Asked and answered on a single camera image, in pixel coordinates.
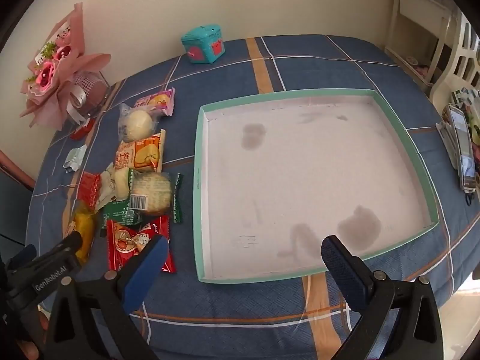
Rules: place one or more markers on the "smartphone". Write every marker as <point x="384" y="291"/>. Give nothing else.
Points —
<point x="463" y="146"/>

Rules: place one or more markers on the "small cream pastry packet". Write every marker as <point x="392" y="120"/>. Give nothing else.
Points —
<point x="123" y="183"/>

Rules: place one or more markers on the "red crinkled snack packet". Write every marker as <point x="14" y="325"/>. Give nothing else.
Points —
<point x="127" y="243"/>

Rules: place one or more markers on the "orange swiss roll packet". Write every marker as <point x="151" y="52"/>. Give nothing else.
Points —
<point x="138" y="155"/>

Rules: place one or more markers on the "yellow snack packet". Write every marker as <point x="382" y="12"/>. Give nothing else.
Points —
<point x="84" y="228"/>

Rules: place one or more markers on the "printed plastic bag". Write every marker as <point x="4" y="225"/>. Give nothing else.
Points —
<point x="468" y="99"/>

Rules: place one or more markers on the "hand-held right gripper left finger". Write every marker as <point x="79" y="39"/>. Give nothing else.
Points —
<point x="144" y="273"/>

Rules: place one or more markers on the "red checked snack packet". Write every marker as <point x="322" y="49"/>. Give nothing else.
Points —
<point x="89" y="189"/>

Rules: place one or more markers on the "white wooden chair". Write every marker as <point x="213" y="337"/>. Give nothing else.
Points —
<point x="463" y="56"/>

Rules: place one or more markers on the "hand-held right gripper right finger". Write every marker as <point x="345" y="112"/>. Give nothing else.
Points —
<point x="343" y="273"/>

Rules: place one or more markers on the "clear glass vase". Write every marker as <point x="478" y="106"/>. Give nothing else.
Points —
<point x="93" y="92"/>

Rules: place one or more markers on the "white wooden cabinet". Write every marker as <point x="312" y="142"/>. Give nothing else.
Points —
<point x="416" y="22"/>

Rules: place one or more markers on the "green cake packet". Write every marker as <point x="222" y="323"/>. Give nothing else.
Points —
<point x="150" y="189"/>

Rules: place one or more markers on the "blue plaid tablecloth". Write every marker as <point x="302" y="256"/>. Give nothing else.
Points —
<point x="225" y="315"/>

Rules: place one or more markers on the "white snack packet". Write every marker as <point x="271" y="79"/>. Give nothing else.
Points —
<point x="108" y="187"/>

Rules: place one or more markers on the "red white biscuit packet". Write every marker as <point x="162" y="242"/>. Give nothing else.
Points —
<point x="80" y="130"/>

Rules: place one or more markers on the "round white bun packet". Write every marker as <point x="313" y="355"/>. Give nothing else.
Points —
<point x="135" y="124"/>

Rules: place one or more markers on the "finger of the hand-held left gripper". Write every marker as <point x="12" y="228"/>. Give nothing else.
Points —
<point x="62" y="248"/>

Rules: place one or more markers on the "teal box with pink prints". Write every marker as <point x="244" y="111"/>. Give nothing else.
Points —
<point x="204" y="45"/>

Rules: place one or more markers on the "mint green silver packet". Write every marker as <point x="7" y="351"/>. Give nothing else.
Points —
<point x="73" y="159"/>

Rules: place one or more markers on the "pink flower bouquet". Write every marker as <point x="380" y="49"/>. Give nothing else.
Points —
<point x="48" y="71"/>

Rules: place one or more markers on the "pink swiss roll packet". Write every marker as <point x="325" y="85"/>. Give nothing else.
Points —
<point x="157" y="101"/>

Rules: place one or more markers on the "shallow green cardboard box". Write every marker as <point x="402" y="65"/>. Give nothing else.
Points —
<point x="300" y="176"/>

